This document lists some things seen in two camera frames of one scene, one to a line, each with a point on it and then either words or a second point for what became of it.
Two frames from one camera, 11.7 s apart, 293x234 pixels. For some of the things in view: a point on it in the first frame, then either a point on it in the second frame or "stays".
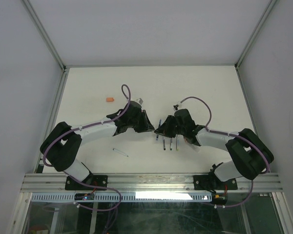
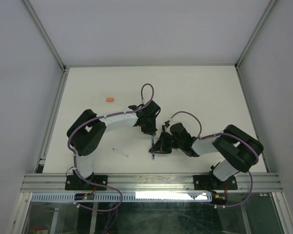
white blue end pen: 114,149 stays
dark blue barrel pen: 157,136 to 153,145
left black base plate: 101,180 stays
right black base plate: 203,182 stays
